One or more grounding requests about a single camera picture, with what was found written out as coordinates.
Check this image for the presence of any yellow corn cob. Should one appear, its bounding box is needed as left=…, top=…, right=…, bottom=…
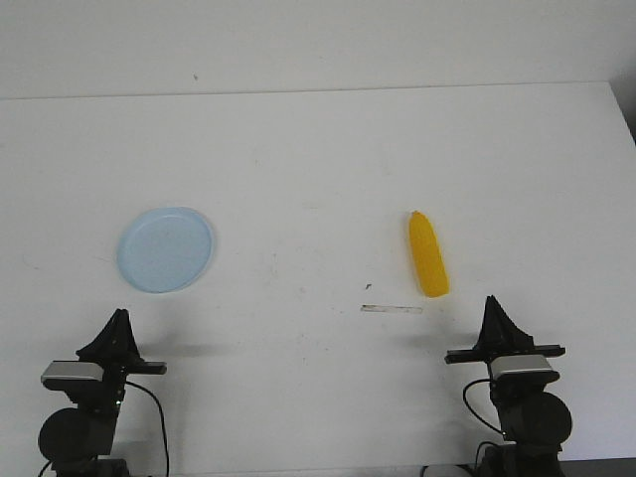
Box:
left=408, top=211, right=450, bottom=298

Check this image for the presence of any black camera cable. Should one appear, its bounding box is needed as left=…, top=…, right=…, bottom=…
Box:
left=39, top=381, right=171, bottom=477
left=462, top=378, right=504, bottom=477

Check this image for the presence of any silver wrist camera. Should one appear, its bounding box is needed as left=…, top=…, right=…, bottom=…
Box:
left=489, top=355, right=553, bottom=381
left=41, top=361, right=104, bottom=384

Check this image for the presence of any light blue round plate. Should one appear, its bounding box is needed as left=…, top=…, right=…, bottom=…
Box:
left=116, top=207, right=216, bottom=294

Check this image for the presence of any strip of clear tape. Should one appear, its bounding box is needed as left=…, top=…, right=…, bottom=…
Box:
left=360, top=304, right=423, bottom=314

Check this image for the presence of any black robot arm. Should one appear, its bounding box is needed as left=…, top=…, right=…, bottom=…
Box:
left=444, top=295, right=572, bottom=476
left=38, top=308, right=170, bottom=476

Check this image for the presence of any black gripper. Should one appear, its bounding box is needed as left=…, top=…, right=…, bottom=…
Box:
left=445, top=295, right=565, bottom=365
left=76, top=309, right=167, bottom=398

